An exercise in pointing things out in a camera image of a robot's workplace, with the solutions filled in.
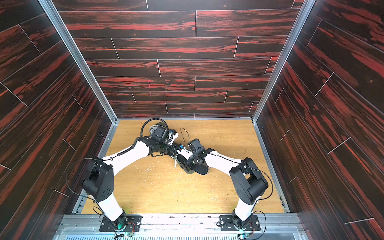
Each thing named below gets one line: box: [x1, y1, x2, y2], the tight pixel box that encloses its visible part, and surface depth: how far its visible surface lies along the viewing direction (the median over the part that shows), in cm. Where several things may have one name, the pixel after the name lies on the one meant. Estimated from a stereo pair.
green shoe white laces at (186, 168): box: [174, 158, 195, 175], surface depth 82 cm
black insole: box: [191, 164, 209, 175], surface depth 82 cm
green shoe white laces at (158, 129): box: [149, 122, 166, 138], surface depth 72 cm
